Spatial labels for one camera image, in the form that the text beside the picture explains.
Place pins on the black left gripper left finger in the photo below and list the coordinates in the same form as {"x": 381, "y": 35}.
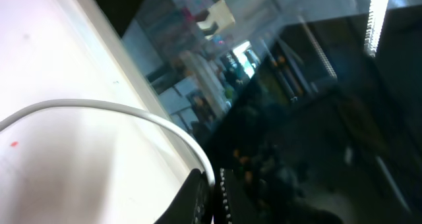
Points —
{"x": 192, "y": 203}

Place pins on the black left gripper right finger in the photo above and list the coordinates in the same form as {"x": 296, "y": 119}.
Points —
{"x": 231, "y": 203}

